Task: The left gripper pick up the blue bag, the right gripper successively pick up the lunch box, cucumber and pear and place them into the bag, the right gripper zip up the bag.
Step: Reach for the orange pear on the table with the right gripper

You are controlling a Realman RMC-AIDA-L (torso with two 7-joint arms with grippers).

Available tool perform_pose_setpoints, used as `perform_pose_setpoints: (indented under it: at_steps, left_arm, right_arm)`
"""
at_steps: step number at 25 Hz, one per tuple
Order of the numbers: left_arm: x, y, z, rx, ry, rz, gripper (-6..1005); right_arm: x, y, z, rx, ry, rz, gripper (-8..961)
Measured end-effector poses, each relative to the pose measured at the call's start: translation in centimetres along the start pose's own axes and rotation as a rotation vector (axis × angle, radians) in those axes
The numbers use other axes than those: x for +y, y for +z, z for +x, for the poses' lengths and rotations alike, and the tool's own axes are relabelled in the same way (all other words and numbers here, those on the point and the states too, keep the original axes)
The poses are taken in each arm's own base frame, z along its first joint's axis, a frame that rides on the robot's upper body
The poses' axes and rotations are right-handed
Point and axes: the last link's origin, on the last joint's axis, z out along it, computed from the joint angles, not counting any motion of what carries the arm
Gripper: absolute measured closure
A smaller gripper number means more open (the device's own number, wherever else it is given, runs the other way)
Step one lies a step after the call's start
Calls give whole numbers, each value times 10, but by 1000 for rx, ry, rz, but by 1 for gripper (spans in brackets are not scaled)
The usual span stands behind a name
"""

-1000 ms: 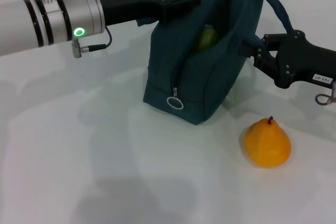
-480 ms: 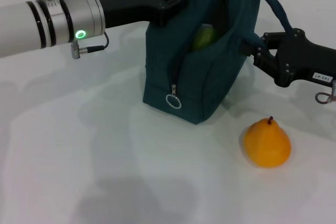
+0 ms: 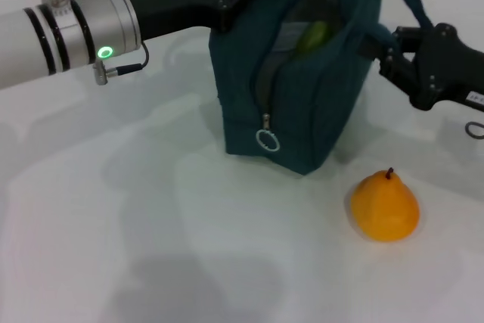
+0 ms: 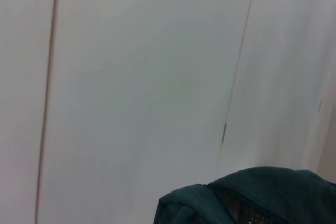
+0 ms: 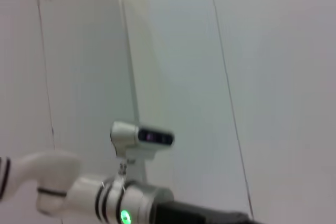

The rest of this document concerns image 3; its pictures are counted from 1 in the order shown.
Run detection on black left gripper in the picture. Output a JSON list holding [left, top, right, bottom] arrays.
[[127, 0, 262, 43]]

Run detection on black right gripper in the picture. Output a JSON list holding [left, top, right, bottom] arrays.
[[358, 23, 484, 112]]

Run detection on green cucumber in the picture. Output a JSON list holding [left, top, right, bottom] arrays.
[[294, 21, 329, 57]]

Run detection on dark blue fabric bag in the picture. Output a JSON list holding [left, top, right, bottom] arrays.
[[191, 0, 434, 176]]

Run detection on orange pear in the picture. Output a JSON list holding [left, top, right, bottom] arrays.
[[350, 166, 420, 243]]

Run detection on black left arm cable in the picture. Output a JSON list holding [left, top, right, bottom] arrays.
[[93, 41, 149, 86]]

